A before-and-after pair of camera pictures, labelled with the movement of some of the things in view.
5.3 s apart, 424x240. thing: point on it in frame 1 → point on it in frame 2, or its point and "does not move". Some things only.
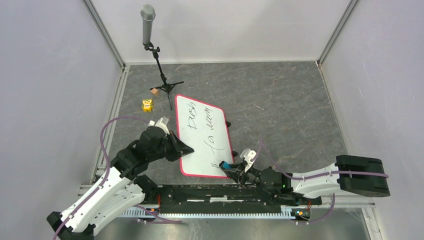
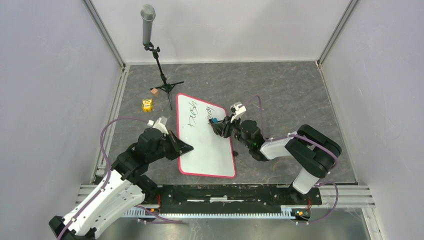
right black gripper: x=238 y=177 → x=223 y=129
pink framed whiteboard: x=204 y=128 does not move
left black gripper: x=182 y=149 does not move
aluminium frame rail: x=349 y=201 does not move
